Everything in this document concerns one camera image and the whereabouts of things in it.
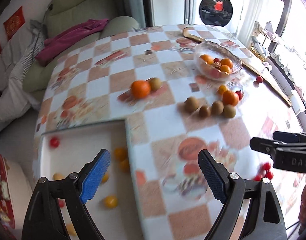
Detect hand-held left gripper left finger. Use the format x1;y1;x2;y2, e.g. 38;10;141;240
22;149;111;240

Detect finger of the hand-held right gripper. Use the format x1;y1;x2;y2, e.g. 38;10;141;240
250;136;277;159
273;131;306;143

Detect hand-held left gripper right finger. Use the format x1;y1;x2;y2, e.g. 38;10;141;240
198;149;287;240

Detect yellow tomatoes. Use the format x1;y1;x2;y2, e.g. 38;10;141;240
52;147;131;237

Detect white rectangular tray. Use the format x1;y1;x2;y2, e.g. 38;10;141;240
34;120;143;240

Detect small white stool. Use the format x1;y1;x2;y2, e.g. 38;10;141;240
290;89;306;114

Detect brown kiwi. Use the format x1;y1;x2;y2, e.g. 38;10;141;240
198;105;211;118
149;77;163;92
222;104;236;118
184;97;200;113
211;100;225;115

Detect white sneaker with black logo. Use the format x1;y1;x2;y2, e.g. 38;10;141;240
281;64;302;82

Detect red printed box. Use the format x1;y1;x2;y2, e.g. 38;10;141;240
0;154;16;240

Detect metal shoe rack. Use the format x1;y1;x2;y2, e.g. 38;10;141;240
250;21;279;61

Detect clear glass bowl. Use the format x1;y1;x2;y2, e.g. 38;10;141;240
194;41;243;81

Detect striped grey white bedding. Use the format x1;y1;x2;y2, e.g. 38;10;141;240
0;36;47;130

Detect white curtain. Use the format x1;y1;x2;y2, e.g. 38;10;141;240
237;0;277;47

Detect magenta cloth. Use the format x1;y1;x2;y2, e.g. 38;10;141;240
35;18;110;67

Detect white washing machine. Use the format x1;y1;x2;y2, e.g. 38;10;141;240
190;0;246;34

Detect light green sofa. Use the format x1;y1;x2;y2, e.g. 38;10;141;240
22;0;141;94

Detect white cabinet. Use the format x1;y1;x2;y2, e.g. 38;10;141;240
143;0;191;28

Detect grey cable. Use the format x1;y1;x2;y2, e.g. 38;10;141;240
30;4;54;63

